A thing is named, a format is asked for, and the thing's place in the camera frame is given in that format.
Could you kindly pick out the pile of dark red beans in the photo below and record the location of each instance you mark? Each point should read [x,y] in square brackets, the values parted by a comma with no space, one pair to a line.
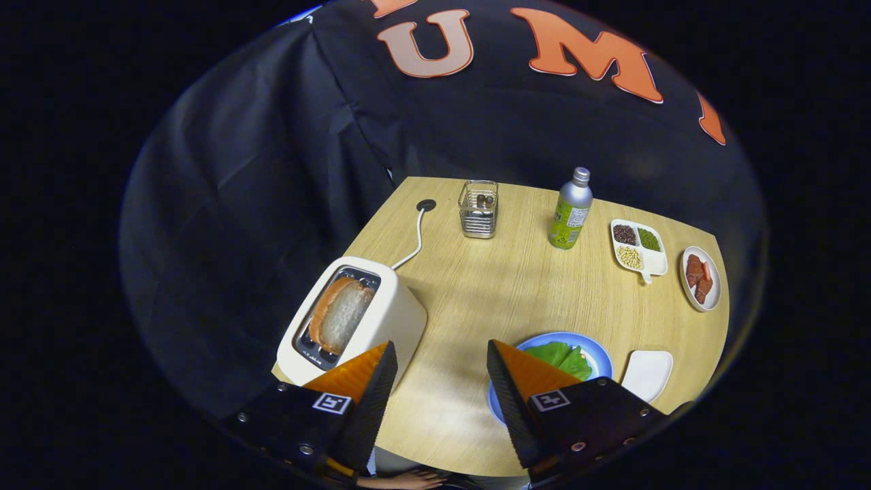
[625,234]

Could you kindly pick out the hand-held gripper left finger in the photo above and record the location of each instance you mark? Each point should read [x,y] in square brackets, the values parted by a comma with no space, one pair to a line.
[371,422]

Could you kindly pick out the plain white bread slice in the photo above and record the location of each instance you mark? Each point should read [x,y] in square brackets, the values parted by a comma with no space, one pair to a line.
[340,316]

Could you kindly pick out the green lettuce leaf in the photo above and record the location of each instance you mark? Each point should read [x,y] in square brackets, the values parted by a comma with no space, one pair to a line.
[558,355]

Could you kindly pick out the pile of yellow soybeans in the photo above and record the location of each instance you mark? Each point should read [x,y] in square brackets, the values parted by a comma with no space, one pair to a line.
[629,257]

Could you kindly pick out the black backdrop cloth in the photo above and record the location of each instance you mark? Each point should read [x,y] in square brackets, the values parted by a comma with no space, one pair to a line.
[272,170]

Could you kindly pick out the pile of green beans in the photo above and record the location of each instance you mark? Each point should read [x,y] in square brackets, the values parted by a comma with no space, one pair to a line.
[649,239]

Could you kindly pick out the blue plate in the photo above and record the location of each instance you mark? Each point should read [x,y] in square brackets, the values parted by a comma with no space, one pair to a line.
[600,355]

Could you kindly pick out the white oval plate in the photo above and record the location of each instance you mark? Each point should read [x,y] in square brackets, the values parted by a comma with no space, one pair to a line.
[716,282]

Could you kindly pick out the red food strip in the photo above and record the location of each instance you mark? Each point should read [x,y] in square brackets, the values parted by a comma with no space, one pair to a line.
[707,271]

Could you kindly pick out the silver bottle with green label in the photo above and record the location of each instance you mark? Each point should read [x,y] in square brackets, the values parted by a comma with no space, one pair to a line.
[571,211]

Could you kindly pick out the brown meat slice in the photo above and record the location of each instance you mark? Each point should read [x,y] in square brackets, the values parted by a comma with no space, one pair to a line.
[694,269]
[703,291]

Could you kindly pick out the white divided dish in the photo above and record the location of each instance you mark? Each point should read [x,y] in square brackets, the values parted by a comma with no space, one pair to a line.
[656,262]

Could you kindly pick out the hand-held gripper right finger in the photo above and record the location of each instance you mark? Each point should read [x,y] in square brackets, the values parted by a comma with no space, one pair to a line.
[510,415]

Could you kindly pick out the white toaster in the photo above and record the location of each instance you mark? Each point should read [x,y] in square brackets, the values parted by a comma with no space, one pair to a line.
[395,320]

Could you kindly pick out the white square plate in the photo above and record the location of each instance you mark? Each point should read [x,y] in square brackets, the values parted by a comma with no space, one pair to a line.
[646,374]

